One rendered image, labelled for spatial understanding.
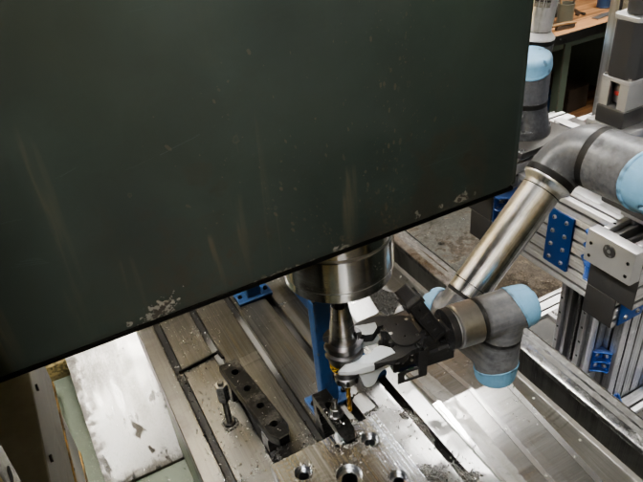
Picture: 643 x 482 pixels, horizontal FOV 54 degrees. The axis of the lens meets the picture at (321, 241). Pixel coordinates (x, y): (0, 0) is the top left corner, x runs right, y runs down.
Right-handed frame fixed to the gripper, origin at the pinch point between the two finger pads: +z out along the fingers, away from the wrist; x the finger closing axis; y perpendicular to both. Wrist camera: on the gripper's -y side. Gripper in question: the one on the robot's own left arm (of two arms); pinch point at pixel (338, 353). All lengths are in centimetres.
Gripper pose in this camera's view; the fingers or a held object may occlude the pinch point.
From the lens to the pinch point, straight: 100.2
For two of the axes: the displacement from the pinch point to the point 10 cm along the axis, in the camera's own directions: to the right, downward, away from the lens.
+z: -9.4, 2.5, -2.5
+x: -3.4, -5.1, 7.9
